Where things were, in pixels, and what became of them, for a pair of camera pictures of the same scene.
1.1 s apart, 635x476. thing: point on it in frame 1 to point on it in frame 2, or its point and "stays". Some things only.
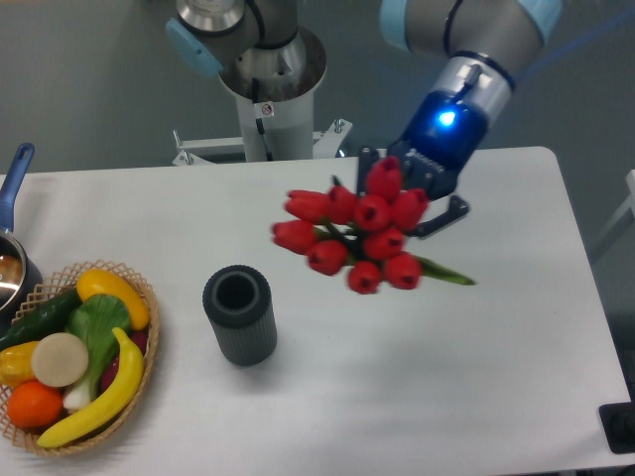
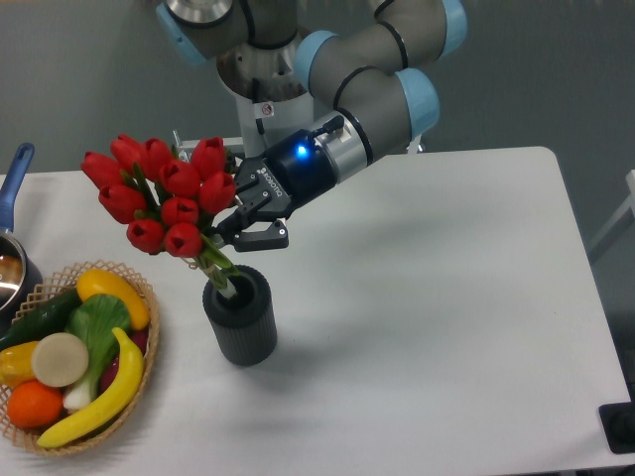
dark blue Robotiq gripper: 445,133 to 299,169
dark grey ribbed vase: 239,300 stays
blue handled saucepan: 21,277 stays
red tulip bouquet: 361,235 to 169,196
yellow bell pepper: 16,364 stays
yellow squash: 100,282 stays
